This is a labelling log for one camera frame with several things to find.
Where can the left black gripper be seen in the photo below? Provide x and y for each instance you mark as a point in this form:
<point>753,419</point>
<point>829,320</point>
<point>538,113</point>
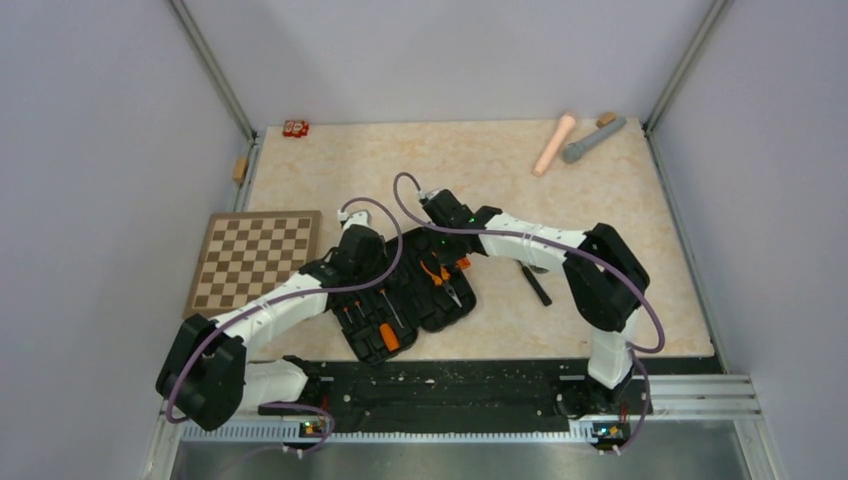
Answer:
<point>380,253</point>

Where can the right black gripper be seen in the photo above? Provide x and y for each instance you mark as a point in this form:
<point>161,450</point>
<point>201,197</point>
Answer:
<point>443,256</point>

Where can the orange handled pliers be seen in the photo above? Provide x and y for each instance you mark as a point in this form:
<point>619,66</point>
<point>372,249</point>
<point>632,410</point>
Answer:
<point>441,278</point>

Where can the black plastic tool case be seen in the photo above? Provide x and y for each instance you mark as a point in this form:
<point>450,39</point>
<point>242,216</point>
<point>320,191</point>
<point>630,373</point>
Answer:
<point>420,304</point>

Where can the long orange handled screwdriver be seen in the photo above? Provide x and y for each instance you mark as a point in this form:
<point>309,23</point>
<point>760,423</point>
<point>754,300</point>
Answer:
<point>389,337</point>

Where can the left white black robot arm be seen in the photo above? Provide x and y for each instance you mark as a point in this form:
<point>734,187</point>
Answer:
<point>202,379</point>

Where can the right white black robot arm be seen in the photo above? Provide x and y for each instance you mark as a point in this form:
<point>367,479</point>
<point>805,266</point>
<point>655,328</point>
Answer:
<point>606,281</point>

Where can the wooden chessboard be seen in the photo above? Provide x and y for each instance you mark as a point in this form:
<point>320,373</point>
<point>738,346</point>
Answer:
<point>245,255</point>

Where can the grey toy microphone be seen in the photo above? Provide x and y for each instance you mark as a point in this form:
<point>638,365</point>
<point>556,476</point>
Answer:
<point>576,150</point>

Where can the red toy car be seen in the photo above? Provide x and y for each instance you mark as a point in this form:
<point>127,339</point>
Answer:
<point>295,128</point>

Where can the left wooden block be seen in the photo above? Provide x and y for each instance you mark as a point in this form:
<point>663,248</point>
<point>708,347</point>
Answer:
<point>240,170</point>

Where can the wooden block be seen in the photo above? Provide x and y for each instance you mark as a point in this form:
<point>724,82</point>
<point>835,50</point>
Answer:
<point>240,170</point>
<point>605,119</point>

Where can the pink toy microphone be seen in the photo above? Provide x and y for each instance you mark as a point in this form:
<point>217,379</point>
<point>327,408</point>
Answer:
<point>566,124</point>

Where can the back wooden block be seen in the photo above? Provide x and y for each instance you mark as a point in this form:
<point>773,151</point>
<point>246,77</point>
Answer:
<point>605,119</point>

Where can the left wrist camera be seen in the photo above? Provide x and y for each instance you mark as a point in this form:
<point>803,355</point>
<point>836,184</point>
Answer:
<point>357,218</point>

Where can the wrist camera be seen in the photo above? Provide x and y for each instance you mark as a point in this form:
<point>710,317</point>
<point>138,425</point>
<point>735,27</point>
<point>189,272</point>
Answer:
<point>357,218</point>
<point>426,196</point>

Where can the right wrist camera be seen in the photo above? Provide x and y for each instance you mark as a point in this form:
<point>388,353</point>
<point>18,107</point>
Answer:
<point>426,196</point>

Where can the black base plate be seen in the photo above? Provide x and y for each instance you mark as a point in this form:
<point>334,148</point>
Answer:
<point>453,396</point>

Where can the aluminium frame rail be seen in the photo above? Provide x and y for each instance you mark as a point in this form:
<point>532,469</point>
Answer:
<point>700,427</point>

